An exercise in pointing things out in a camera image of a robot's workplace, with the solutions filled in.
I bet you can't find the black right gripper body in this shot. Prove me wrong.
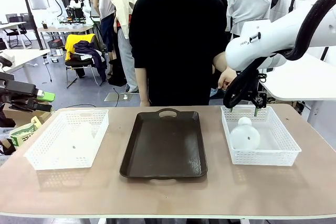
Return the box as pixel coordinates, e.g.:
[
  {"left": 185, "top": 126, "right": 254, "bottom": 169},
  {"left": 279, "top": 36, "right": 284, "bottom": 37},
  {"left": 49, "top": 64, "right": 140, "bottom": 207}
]
[{"left": 245, "top": 73, "right": 268, "bottom": 109}]

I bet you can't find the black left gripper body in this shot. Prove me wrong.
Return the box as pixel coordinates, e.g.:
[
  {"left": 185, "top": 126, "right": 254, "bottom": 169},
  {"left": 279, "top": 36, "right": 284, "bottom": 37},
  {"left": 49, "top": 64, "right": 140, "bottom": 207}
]
[{"left": 0, "top": 73, "right": 38, "bottom": 104}]

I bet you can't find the translucent conical flask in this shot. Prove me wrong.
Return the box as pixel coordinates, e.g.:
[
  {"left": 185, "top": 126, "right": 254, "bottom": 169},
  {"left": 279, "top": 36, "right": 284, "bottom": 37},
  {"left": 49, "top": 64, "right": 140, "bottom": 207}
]
[
  {"left": 229, "top": 116, "right": 261, "bottom": 150},
  {"left": 61, "top": 121, "right": 98, "bottom": 156}
]

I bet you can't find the person left forearm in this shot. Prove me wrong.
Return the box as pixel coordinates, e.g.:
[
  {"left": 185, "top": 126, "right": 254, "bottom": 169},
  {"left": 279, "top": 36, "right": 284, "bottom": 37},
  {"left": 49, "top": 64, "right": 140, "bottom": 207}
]
[{"left": 212, "top": 51, "right": 228, "bottom": 73}]

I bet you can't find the person right forearm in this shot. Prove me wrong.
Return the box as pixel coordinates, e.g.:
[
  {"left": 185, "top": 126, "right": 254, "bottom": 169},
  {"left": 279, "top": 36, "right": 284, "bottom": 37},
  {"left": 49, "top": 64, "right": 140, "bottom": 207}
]
[{"left": 134, "top": 67, "right": 150, "bottom": 102}]

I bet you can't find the person left hand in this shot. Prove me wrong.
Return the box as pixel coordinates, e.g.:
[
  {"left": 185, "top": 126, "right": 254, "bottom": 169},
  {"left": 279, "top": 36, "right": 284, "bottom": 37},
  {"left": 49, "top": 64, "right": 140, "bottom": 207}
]
[{"left": 217, "top": 67, "right": 238, "bottom": 90}]

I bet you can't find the brown cardboard box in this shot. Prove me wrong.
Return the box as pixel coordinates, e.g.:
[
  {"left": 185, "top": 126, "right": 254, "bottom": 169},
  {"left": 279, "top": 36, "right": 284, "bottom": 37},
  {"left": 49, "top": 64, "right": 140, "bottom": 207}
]
[{"left": 2, "top": 102, "right": 53, "bottom": 128}]

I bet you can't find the green white paper package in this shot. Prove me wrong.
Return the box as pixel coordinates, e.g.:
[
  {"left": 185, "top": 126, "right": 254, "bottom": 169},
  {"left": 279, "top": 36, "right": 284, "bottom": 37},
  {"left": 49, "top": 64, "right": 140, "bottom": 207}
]
[{"left": 9, "top": 115, "right": 43, "bottom": 147}]

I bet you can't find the white desk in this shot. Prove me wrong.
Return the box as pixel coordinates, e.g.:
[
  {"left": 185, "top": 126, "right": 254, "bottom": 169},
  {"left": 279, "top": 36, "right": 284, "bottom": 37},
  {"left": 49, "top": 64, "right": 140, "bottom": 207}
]
[{"left": 0, "top": 48, "right": 53, "bottom": 83}]

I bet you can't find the white perforated plastic basket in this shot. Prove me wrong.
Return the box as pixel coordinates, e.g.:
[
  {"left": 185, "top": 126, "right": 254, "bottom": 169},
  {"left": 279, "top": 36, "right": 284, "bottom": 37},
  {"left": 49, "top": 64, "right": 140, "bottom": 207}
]
[
  {"left": 23, "top": 109, "right": 110, "bottom": 170},
  {"left": 220, "top": 105, "right": 302, "bottom": 167}
]

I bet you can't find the white side table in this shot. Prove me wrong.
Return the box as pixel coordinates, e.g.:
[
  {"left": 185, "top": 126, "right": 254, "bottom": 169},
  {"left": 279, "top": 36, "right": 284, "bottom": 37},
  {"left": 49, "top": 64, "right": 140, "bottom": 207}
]
[{"left": 258, "top": 52, "right": 336, "bottom": 102}]

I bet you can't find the black metal chair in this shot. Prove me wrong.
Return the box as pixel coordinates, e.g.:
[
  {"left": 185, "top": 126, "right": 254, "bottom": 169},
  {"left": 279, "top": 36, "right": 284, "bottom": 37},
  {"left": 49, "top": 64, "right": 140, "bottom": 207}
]
[{"left": 65, "top": 56, "right": 103, "bottom": 89}]

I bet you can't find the red black crate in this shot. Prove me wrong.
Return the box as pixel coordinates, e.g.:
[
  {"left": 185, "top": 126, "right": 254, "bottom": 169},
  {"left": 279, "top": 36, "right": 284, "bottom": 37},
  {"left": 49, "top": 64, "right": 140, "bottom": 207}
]
[{"left": 47, "top": 39, "right": 63, "bottom": 49}]

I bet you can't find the yellow garment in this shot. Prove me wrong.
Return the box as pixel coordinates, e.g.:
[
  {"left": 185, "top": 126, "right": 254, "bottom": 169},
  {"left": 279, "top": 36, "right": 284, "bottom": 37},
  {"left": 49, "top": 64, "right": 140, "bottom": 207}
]
[{"left": 65, "top": 34, "right": 97, "bottom": 61}]

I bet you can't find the black office chair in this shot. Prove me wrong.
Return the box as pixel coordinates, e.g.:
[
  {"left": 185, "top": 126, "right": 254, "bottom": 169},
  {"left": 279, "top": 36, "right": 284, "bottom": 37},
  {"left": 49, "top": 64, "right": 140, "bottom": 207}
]
[{"left": 4, "top": 13, "right": 33, "bottom": 49}]

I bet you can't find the dark navy clothes pile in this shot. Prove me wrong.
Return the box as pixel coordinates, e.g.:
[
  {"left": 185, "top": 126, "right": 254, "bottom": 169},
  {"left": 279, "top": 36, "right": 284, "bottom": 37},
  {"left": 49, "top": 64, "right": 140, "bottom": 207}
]
[{"left": 73, "top": 40, "right": 108, "bottom": 82}]

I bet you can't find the metal floor plate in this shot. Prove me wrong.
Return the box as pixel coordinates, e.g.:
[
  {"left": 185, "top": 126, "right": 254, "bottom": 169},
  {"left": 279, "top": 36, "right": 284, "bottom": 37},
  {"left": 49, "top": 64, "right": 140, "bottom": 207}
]
[{"left": 104, "top": 92, "right": 140, "bottom": 102}]

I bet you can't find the background wooden work table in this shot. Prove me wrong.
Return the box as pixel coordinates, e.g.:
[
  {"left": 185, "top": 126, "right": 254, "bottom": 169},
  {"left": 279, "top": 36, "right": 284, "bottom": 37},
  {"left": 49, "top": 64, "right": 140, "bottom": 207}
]
[{"left": 36, "top": 22, "right": 95, "bottom": 49}]

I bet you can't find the dark brown serving tray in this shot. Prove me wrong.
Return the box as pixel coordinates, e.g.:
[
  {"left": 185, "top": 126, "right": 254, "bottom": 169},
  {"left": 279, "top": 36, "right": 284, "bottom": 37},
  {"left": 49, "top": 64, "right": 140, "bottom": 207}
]
[{"left": 119, "top": 108, "right": 208, "bottom": 182}]

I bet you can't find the person torso black shirt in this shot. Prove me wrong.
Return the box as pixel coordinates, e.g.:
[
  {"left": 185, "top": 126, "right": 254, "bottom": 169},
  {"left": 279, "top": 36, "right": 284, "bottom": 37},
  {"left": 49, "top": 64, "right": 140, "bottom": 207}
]
[{"left": 128, "top": 0, "right": 229, "bottom": 107}]

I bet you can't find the mannequin with white shirt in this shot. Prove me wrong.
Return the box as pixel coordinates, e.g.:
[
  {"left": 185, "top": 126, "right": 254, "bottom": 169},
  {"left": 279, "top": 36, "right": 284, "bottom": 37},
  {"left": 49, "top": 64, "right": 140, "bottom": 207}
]
[{"left": 226, "top": 0, "right": 272, "bottom": 37}]

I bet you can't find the mannequin with white tank top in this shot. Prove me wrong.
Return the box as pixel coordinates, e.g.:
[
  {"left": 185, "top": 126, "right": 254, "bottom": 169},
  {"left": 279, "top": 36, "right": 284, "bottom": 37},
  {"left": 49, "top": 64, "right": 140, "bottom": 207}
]
[{"left": 93, "top": 0, "right": 117, "bottom": 53}]

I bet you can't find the mannequin with cream shirt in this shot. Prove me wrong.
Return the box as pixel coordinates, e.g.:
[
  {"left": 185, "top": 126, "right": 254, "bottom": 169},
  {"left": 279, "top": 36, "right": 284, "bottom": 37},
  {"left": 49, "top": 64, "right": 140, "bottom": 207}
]
[{"left": 111, "top": 0, "right": 139, "bottom": 93}]

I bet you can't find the black corrugated cable hose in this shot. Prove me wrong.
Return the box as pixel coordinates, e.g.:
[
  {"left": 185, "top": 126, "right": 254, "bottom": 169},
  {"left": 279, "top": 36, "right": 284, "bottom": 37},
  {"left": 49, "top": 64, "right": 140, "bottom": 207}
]
[{"left": 223, "top": 0, "right": 336, "bottom": 108}]

